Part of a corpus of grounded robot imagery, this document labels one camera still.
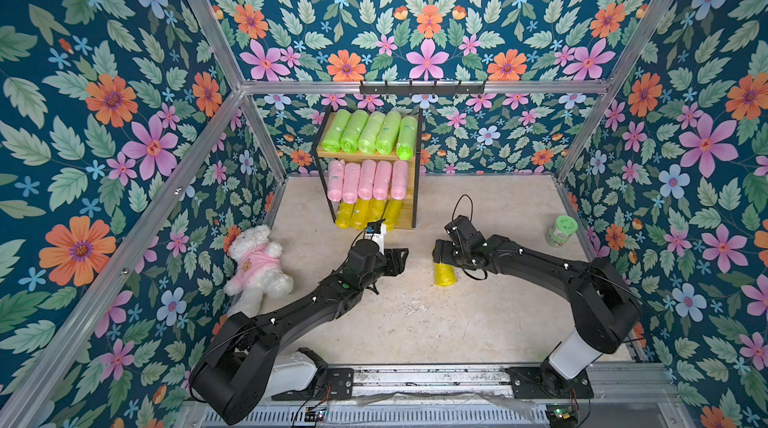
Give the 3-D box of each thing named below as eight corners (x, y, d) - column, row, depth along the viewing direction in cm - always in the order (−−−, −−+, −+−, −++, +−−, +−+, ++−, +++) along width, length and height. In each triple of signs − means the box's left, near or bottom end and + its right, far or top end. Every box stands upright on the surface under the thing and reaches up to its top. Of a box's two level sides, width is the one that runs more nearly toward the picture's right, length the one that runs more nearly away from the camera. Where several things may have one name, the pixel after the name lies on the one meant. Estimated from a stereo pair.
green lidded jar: (548, 247, 101) (560, 230, 93) (542, 233, 105) (554, 215, 97) (566, 247, 101) (580, 230, 93) (560, 233, 105) (573, 215, 97)
